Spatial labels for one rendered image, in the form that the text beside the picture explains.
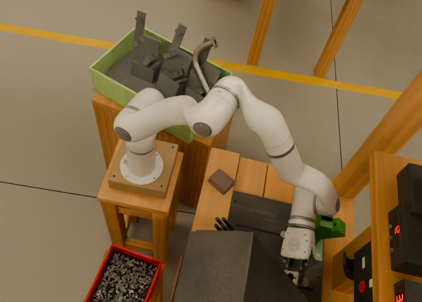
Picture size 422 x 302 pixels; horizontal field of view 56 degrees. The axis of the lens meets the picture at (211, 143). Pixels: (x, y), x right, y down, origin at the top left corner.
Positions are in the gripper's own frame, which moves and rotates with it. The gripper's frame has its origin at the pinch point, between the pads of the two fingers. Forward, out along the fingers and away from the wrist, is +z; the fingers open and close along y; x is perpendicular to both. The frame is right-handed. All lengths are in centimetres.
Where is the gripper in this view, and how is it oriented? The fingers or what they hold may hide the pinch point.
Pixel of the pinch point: (294, 275)
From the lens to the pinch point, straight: 137.2
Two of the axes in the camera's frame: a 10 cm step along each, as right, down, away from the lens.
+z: -2.2, 9.2, -3.2
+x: 6.6, 3.8, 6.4
